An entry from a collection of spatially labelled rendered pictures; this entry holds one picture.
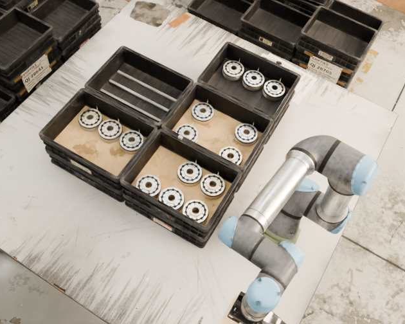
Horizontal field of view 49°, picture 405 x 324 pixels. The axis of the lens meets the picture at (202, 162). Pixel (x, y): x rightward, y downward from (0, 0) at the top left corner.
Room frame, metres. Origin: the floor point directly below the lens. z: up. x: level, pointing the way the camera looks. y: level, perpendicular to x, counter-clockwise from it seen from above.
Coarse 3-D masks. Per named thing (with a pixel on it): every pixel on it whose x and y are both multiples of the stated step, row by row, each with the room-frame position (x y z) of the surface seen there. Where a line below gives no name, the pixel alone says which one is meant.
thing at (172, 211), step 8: (152, 136) 1.00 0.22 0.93; (176, 136) 1.01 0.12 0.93; (184, 144) 0.98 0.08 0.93; (144, 152) 0.92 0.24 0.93; (200, 152) 0.96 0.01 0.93; (136, 160) 0.88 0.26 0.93; (216, 160) 0.93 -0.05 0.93; (128, 168) 0.83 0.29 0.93; (232, 168) 0.90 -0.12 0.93; (240, 176) 0.87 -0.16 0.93; (128, 184) 0.76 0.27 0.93; (232, 184) 0.83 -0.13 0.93; (136, 192) 0.74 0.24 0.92; (144, 192) 0.74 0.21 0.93; (152, 200) 0.71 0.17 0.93; (224, 200) 0.75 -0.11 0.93; (168, 208) 0.69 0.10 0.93; (176, 216) 0.67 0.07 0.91; (184, 216) 0.67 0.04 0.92; (216, 216) 0.68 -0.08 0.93; (192, 224) 0.64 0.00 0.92; (200, 224) 0.64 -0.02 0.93; (208, 224) 0.65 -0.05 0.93
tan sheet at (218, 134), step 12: (180, 120) 1.17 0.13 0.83; (192, 120) 1.18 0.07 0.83; (216, 120) 1.19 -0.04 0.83; (228, 120) 1.20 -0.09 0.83; (204, 132) 1.12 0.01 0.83; (216, 132) 1.13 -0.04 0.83; (228, 132) 1.14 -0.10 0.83; (204, 144) 1.06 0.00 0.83; (216, 144) 1.07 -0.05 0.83; (228, 144) 1.08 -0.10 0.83
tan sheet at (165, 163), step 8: (160, 152) 0.99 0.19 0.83; (168, 152) 0.99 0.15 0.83; (152, 160) 0.94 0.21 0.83; (160, 160) 0.95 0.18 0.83; (168, 160) 0.95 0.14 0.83; (176, 160) 0.96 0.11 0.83; (184, 160) 0.96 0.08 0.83; (144, 168) 0.90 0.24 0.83; (152, 168) 0.90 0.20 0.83; (160, 168) 0.91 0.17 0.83; (168, 168) 0.91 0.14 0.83; (176, 168) 0.92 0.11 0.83; (160, 176) 0.87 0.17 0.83; (168, 176) 0.88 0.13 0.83; (176, 176) 0.88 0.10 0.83; (168, 184) 0.84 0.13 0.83; (176, 184) 0.84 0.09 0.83; (184, 192) 0.81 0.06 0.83; (192, 192) 0.82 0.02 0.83; (200, 192) 0.82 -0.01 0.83; (224, 192) 0.84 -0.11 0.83; (184, 200) 0.78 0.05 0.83; (200, 200) 0.79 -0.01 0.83; (208, 200) 0.79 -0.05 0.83; (216, 200) 0.80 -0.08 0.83; (208, 208) 0.76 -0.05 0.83; (216, 208) 0.76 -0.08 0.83; (208, 216) 0.72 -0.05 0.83
